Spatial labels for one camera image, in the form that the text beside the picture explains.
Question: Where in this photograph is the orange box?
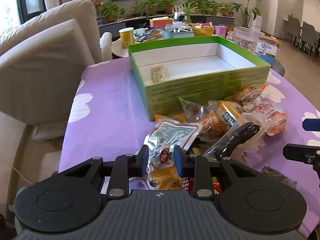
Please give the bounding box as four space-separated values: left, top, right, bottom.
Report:
149 16 173 29

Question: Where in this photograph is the yellow bread snack packet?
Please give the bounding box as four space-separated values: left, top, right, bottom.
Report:
215 100 245 129

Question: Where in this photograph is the small beige snack packet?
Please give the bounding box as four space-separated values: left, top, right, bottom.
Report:
151 65 164 84

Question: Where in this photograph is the clear brown snack packet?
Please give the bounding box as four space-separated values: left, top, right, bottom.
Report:
179 97 228 142

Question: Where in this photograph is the light blue storage basket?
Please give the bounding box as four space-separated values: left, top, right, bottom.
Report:
161 28 195 39

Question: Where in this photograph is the purple floral tablecloth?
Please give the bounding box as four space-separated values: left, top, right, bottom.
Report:
59 58 319 236

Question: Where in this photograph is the orange small snack packet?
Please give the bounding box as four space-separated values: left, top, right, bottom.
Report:
150 166 182 190

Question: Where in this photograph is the white red snack packet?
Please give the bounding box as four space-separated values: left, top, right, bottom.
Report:
144 118 203 190

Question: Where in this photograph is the dark crinkled snack packet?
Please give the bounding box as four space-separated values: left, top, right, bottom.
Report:
261 166 297 189

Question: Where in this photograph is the dark tv cabinet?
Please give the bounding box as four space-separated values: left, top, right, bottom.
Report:
99 14 235 38

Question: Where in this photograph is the black sausage clear packet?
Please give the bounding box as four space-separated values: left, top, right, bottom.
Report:
202 121 266 162

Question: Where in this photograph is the yellow woven basket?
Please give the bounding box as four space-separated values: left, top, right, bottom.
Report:
192 27 215 36

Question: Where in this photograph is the white blue carton box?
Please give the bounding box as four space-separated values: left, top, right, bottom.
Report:
255 39 278 57

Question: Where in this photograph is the beige sofa armchair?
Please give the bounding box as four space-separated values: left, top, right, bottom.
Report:
1 0 112 140

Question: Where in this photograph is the pink bun snack packet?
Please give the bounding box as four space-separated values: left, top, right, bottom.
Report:
244 102 287 137

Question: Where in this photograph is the yellow cylindrical can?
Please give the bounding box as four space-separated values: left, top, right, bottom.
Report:
119 27 135 49

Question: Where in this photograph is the orange pastry snack packet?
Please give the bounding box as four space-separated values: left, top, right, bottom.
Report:
224 84 268 105

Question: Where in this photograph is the green cardboard box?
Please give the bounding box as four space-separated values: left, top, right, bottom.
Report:
128 36 271 121

